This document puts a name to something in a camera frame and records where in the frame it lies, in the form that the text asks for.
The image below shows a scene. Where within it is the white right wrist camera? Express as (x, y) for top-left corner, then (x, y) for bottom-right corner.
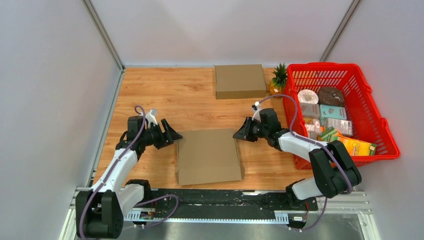
(251, 101), (262, 122)

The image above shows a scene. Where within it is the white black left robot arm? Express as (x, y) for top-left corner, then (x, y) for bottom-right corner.
(75, 114), (183, 240)

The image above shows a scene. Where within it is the teal small carton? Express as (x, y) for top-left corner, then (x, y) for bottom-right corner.
(319, 104), (347, 121)

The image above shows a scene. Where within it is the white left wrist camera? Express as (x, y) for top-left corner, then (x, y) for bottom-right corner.
(145, 108), (158, 129)

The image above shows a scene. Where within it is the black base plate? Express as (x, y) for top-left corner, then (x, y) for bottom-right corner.
(128, 188), (319, 228)

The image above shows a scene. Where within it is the red plastic basket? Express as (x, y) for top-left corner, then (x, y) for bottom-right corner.
(284, 62), (401, 167)

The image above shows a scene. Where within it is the grey slotted cable duct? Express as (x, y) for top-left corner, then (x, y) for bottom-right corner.
(124, 209), (290, 224)

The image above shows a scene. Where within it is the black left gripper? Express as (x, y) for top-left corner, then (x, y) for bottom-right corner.
(140, 119), (183, 150)

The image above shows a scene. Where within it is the brown cardboard box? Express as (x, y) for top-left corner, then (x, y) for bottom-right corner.
(214, 64), (267, 100)

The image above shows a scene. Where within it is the pink grey small carton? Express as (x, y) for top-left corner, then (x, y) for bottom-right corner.
(300, 102), (321, 119)

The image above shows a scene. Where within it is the grey patterned carton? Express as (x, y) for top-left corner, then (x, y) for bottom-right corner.
(324, 118), (353, 137)

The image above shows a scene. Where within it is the small pineapple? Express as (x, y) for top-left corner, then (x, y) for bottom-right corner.
(268, 62), (288, 96)

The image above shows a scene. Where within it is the green striped box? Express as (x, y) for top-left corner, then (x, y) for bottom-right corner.
(318, 126), (343, 142)

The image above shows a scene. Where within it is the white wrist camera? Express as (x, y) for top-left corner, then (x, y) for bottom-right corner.
(251, 101), (262, 122)
(145, 108), (158, 129)

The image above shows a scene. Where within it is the yellow orange snack box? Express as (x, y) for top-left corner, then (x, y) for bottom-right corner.
(329, 135), (377, 156)

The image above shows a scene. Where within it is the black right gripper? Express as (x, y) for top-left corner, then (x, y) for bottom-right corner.
(233, 117), (269, 143)

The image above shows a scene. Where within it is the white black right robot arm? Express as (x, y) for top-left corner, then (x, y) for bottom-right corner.
(233, 108), (362, 210)

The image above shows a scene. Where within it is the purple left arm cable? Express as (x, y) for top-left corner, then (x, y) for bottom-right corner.
(77, 105), (180, 240)

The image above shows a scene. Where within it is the brown chocolate donut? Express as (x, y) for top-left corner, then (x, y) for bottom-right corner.
(317, 86), (345, 107)

